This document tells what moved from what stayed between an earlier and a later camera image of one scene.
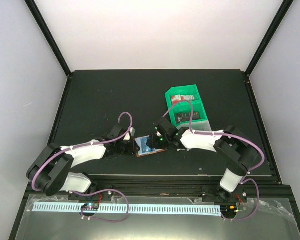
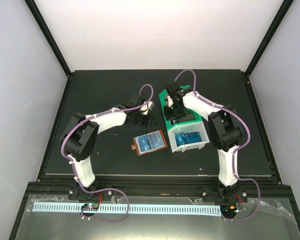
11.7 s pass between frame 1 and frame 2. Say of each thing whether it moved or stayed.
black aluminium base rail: stayed
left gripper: moved
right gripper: moved
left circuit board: stayed
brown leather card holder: stayed
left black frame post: stayed
